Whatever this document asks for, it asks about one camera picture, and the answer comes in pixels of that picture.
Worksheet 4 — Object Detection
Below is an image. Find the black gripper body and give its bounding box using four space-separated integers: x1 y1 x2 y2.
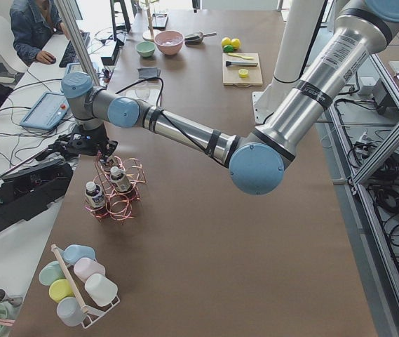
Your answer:
67 125 109 156

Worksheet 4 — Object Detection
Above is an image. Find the tea bottle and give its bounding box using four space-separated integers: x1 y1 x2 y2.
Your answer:
85 181 107 216
100 156 121 173
110 166 133 193

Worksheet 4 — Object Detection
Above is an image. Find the copper wire bottle basket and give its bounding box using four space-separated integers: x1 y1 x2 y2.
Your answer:
85 155 146 221

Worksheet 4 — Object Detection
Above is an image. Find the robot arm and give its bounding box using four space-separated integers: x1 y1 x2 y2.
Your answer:
62 1 399 195

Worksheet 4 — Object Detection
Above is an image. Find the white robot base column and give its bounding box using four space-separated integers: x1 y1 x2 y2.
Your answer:
252 0 327 124

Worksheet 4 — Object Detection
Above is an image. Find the tea bottle front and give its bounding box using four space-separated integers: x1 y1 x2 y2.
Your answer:
85 181 107 216

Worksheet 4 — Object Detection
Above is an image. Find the blue teach pendant near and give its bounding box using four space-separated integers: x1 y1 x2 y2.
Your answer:
20 92 70 131

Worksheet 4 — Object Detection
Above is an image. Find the blue teach pendant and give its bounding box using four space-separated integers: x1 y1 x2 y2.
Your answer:
65 62 84 75
20 92 70 131

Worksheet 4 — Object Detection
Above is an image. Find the clear wine glass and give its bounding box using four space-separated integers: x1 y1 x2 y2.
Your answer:
134 81 151 101

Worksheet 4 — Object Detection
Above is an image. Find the cream rabbit tray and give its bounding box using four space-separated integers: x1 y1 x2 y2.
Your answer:
124 84 161 104

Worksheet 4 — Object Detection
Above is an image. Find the blue teach pendant far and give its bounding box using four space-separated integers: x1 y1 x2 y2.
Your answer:
65 62 84 75

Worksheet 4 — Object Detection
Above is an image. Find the grey folded cloth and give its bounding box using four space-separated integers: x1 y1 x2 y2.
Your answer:
137 67 161 79

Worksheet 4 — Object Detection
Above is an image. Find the black equipment case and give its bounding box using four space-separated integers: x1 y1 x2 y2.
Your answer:
0 159 73 232

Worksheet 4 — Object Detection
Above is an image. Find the black keyboard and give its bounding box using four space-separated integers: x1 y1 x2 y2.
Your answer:
59 32 90 68

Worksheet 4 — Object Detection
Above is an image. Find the green bowl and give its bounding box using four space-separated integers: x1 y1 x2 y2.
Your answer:
135 41 156 58

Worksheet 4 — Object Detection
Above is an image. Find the pink cup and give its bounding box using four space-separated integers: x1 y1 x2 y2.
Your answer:
74 257 106 282

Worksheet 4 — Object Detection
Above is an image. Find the wooden stand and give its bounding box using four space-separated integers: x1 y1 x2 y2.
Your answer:
142 0 161 41

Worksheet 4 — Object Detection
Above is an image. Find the pink bowl with ice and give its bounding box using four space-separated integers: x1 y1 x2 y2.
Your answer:
154 30 184 56

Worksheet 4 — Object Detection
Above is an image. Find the mint cup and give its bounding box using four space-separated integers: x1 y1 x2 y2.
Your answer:
39 260 65 286

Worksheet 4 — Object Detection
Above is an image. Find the seated person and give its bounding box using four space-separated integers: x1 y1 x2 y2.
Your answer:
9 0 69 66

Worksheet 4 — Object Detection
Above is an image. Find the black tray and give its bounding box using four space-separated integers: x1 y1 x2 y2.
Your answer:
151 13 168 29

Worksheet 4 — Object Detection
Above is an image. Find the white cup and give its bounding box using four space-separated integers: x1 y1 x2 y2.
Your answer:
84 273 118 307

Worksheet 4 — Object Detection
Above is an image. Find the metal ice scoop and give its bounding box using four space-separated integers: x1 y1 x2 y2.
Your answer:
184 32 217 44

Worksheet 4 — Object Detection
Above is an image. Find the yellow cup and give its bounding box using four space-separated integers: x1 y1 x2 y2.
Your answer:
48 279 74 303

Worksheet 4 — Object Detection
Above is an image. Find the white chair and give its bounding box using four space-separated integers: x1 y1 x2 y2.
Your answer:
0 16 28 73

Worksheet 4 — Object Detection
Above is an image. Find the steel muddler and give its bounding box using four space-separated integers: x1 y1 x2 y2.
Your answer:
225 60 258 67

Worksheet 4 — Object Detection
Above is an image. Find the lemon half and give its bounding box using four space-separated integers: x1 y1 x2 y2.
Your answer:
238 69 249 78

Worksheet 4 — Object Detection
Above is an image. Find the bamboo cutting board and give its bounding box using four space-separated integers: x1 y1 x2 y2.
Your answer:
222 53 263 86

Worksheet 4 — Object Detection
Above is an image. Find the whole lemon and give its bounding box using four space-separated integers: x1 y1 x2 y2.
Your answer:
221 37 231 48

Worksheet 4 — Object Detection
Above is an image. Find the white cup rack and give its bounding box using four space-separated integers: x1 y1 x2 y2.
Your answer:
50 244 121 329

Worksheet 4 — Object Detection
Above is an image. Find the grey blue cup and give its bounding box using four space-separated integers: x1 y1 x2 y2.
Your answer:
56 297 86 326

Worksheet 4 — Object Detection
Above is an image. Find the yellow plastic knife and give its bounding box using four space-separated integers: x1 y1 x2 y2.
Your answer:
227 53 254 60

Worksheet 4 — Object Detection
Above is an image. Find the metal jigger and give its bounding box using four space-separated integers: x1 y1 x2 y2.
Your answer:
0 289 23 308

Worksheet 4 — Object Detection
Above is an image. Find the aluminium frame post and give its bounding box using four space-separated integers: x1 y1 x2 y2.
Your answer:
55 0 100 86

